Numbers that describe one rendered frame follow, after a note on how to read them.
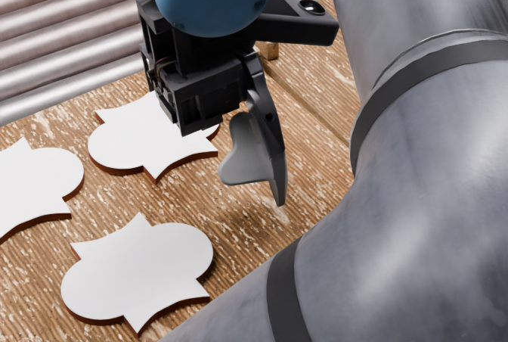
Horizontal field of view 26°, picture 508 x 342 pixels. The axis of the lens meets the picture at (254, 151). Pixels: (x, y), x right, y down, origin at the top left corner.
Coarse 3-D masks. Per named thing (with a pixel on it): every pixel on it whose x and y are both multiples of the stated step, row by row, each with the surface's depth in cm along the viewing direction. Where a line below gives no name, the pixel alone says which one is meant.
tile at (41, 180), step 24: (24, 144) 109; (0, 168) 106; (24, 168) 106; (48, 168) 106; (72, 168) 106; (0, 192) 104; (24, 192) 104; (48, 192) 104; (72, 192) 104; (0, 216) 102; (24, 216) 102; (48, 216) 102; (0, 240) 100
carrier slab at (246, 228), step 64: (0, 128) 112; (64, 128) 112; (320, 128) 112; (128, 192) 105; (192, 192) 105; (256, 192) 105; (320, 192) 105; (0, 256) 99; (64, 256) 99; (256, 256) 99; (0, 320) 94; (64, 320) 94
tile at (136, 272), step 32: (128, 224) 101; (160, 224) 101; (96, 256) 98; (128, 256) 98; (160, 256) 98; (192, 256) 98; (64, 288) 95; (96, 288) 95; (128, 288) 95; (160, 288) 95; (192, 288) 95; (96, 320) 93; (128, 320) 93
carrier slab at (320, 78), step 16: (320, 0) 129; (336, 16) 127; (288, 48) 122; (304, 48) 122; (320, 48) 122; (336, 48) 122; (272, 64) 120; (288, 64) 120; (304, 64) 120; (320, 64) 120; (336, 64) 120; (288, 80) 118; (304, 80) 118; (320, 80) 118; (336, 80) 118; (352, 80) 118; (304, 96) 116; (320, 96) 116; (336, 96) 116; (352, 96) 116; (320, 112) 114; (336, 112) 114; (352, 112) 114; (336, 128) 112
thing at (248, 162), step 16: (240, 112) 92; (240, 128) 92; (256, 128) 92; (240, 144) 92; (256, 144) 93; (224, 160) 92; (240, 160) 92; (256, 160) 93; (272, 160) 92; (224, 176) 92; (240, 176) 93; (256, 176) 93; (272, 176) 93; (272, 192) 96
